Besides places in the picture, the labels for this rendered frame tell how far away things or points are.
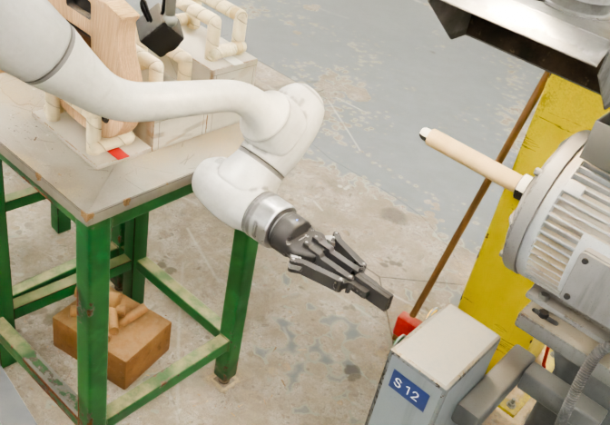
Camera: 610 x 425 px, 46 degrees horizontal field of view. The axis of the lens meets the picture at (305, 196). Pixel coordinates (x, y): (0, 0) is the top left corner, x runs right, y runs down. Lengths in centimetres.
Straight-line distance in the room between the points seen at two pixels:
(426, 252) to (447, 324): 204
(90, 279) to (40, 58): 74
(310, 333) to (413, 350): 159
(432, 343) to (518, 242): 20
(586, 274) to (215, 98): 62
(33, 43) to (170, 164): 75
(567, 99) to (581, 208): 107
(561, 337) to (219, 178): 63
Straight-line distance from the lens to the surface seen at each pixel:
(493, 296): 249
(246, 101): 123
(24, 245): 290
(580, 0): 117
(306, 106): 131
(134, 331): 237
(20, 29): 96
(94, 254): 159
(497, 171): 124
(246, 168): 129
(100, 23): 155
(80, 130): 175
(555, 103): 215
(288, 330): 262
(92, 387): 189
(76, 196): 155
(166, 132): 170
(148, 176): 162
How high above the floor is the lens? 184
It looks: 34 degrees down
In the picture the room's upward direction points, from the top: 12 degrees clockwise
